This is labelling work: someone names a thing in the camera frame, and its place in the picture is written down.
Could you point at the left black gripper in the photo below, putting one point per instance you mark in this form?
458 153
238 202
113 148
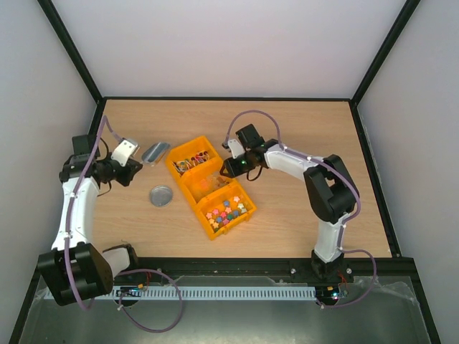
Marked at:
125 180

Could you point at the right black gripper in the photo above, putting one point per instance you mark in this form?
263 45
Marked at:
229 168

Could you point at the metal scoop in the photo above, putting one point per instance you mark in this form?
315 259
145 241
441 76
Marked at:
153 155

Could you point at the orange three-compartment bin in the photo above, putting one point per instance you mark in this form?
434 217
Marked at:
220 203

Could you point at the clear plastic jar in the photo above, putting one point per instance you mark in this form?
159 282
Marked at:
213 182

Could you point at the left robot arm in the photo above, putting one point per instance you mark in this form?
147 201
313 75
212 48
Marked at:
82 175

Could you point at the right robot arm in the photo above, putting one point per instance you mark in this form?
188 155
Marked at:
332 193

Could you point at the round metal lid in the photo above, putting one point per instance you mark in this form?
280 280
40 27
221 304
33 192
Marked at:
161 196

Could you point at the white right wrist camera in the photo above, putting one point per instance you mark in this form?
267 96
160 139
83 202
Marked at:
234 147

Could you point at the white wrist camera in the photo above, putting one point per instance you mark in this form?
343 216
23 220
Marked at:
234 147
124 150

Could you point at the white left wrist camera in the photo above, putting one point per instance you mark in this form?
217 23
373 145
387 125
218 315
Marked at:
124 150

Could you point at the white slotted cable duct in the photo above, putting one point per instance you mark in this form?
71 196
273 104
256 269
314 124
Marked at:
214 293

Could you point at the black aluminium frame rail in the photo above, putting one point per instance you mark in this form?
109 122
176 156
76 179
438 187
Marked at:
229 267

